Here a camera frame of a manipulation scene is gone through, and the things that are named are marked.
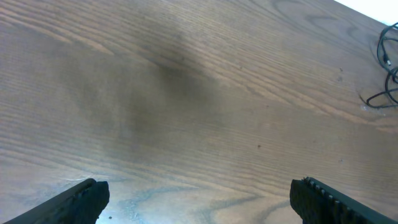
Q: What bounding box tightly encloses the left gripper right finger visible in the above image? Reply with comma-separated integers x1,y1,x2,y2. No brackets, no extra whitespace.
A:
290,177,397,224

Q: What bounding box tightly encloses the thin black cable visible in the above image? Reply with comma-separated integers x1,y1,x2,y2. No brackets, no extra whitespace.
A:
359,21,398,110

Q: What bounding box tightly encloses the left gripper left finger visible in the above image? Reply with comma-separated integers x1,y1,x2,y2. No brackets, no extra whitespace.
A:
5,179,109,224

